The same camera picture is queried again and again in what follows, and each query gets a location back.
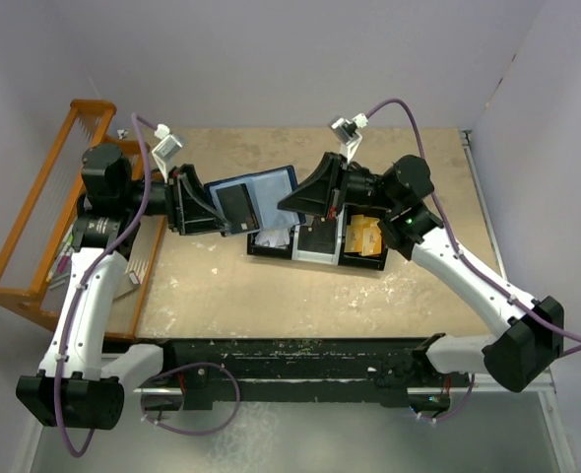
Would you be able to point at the pile of gold cards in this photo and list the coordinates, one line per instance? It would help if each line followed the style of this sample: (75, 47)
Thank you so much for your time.
(363, 236)

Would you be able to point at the blue leather card holder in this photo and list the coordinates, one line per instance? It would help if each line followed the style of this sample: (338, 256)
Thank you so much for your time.
(266, 189)

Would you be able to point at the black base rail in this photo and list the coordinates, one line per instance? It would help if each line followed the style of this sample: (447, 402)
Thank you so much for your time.
(384, 350)

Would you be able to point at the aluminium frame rail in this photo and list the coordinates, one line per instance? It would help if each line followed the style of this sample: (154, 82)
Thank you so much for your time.
(276, 378)

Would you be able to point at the black card with chip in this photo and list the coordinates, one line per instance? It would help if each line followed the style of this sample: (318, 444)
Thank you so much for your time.
(238, 209)

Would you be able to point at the black bin with gold cards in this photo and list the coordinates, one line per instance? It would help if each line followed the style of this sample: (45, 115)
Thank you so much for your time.
(373, 263)

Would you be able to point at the pile of black cards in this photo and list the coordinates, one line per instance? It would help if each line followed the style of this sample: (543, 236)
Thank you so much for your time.
(319, 236)

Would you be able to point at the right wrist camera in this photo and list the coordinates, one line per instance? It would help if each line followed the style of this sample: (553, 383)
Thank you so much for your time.
(347, 131)

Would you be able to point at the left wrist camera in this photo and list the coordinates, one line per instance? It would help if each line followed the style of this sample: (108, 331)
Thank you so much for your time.
(169, 145)

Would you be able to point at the white middle bin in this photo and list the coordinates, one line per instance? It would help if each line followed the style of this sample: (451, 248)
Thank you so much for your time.
(313, 257)

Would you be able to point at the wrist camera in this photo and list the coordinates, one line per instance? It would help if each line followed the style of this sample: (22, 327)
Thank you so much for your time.
(169, 145)
(347, 131)

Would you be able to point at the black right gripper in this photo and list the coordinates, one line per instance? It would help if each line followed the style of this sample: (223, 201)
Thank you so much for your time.
(325, 191)

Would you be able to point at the green pink marker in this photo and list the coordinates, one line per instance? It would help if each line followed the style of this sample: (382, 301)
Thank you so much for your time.
(64, 248)

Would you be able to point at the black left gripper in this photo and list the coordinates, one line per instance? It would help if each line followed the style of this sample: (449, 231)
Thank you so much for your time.
(190, 207)

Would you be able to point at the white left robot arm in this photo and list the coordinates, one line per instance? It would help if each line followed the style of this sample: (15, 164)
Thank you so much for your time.
(73, 387)

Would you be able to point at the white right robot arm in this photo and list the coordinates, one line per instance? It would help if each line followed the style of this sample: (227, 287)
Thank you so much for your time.
(523, 339)

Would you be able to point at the orange wooden rack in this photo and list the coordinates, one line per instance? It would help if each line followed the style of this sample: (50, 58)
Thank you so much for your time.
(48, 213)

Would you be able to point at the pink white marker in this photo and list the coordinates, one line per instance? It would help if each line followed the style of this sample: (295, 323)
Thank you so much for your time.
(53, 271)

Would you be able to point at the small grey box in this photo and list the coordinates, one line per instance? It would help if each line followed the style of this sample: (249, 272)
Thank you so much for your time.
(128, 283)

